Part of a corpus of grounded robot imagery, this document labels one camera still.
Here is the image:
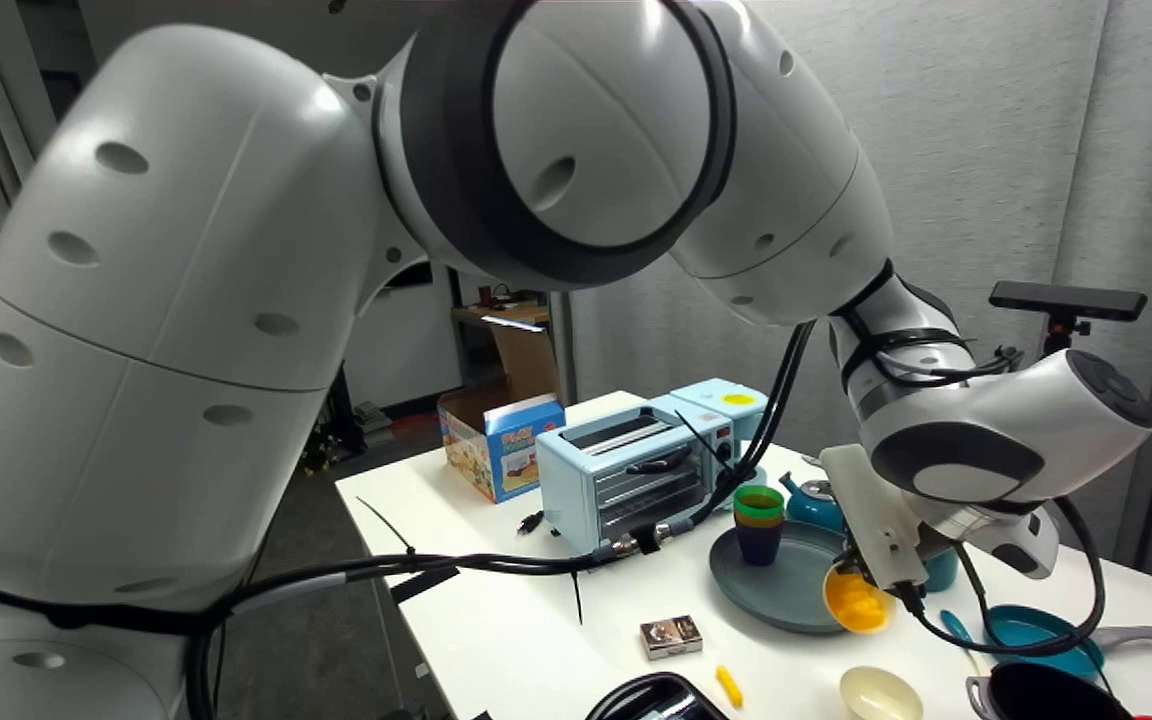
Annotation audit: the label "yellow bowl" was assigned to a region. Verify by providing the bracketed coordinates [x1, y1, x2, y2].
[822, 568, 891, 637]

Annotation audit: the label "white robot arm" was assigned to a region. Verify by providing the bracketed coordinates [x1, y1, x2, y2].
[0, 0, 1152, 720]

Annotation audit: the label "cream bowl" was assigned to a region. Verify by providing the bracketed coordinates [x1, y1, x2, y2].
[840, 666, 926, 720]

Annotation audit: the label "light blue toaster oven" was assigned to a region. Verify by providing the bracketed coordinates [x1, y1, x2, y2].
[537, 379, 770, 551]

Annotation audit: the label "cardboard snack box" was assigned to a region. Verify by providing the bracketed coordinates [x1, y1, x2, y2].
[441, 391, 563, 502]

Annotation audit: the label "stacked colourful cups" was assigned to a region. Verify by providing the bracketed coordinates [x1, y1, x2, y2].
[732, 485, 783, 568]

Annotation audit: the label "small dark card box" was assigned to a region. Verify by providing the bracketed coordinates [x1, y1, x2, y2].
[640, 616, 705, 661]

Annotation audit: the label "grey-blue plate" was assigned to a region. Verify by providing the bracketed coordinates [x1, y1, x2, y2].
[707, 523, 843, 637]

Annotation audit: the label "teal pot with lid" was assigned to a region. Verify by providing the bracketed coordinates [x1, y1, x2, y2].
[921, 531, 959, 591]

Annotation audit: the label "teal frying pan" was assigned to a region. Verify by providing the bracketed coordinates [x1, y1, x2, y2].
[986, 602, 1152, 680]

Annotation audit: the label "black frying pan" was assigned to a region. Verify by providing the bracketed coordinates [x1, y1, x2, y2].
[969, 665, 1132, 720]

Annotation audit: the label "teal handled utensil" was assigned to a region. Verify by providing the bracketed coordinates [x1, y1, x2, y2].
[942, 606, 989, 675]

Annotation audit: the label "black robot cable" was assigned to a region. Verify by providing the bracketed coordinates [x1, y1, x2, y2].
[0, 315, 1114, 720]

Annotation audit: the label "black camera on tripod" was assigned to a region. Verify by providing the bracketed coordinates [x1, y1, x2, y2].
[989, 281, 1149, 350]

